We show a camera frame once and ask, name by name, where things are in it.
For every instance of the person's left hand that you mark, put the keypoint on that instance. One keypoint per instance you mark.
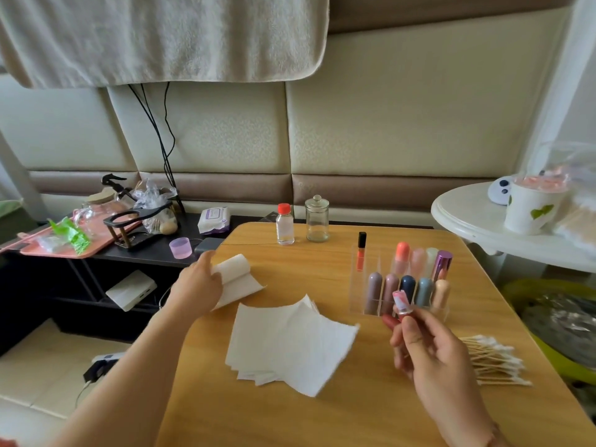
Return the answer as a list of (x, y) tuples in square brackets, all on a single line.
[(195, 293)]

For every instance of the person's right hand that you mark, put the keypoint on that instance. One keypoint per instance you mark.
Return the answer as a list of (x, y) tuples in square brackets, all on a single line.
[(442, 377)]

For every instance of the white tissue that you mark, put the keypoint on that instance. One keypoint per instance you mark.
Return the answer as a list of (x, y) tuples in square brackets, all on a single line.
[(237, 279)]

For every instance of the pile of cotton swabs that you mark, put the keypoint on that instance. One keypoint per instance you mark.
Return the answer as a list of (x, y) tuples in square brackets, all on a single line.
[(493, 360)]

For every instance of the red lipstick pink tube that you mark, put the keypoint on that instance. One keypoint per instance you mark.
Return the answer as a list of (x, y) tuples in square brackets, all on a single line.
[(401, 302)]

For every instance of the clear acrylic lipstick organizer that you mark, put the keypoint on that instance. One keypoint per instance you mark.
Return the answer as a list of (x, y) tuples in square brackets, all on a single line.
[(408, 288)]

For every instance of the stack of white tissues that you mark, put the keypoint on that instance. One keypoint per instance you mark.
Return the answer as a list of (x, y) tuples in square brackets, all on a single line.
[(289, 344)]

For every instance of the person's left forearm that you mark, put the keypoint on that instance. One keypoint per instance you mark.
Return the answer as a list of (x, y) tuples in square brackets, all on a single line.
[(130, 386)]

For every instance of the small purple plastic cup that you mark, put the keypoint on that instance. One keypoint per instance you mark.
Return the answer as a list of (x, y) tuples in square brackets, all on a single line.
[(181, 248)]

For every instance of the black low shelf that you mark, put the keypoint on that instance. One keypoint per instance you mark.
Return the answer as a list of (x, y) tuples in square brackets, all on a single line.
[(149, 253)]

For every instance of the white power bank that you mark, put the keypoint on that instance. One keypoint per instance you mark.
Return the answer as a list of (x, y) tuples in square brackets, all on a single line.
[(130, 290)]

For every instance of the wet wipes pack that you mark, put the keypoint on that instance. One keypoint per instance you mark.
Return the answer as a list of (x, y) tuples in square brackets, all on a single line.
[(213, 220)]

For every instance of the crumpled clear plastic bag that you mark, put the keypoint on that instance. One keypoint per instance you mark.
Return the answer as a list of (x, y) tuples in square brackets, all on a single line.
[(154, 195)]

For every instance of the clear bottle red cap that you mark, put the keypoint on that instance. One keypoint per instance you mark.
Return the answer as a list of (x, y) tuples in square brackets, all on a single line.
[(285, 228)]

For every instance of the yellow-green bin with bag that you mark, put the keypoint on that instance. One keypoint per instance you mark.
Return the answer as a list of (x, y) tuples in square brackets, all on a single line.
[(568, 330)]

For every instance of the black clip tool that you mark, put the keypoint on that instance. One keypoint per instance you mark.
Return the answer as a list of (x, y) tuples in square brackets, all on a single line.
[(116, 182)]

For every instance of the jar with wooden lid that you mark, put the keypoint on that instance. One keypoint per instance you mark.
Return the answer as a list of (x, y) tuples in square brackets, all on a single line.
[(98, 197)]

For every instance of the green plastic wrapper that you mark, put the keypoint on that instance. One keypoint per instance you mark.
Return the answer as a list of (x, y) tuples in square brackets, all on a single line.
[(70, 234)]

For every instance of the glass jar with lid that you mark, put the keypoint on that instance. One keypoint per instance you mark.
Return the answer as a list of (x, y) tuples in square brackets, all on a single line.
[(318, 223)]

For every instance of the white round side table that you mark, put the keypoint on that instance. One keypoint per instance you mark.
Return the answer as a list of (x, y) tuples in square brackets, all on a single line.
[(470, 214)]

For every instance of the pink tray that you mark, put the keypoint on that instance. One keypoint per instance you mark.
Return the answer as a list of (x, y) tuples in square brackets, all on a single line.
[(28, 246)]

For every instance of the white mug green leaf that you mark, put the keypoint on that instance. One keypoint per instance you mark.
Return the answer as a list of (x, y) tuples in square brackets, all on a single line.
[(531, 209)]

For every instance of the white panda figure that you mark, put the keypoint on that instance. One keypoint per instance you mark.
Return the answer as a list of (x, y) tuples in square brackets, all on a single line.
[(498, 191)]

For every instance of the beige padded backrest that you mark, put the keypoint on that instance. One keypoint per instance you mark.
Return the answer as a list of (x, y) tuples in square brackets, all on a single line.
[(410, 97)]

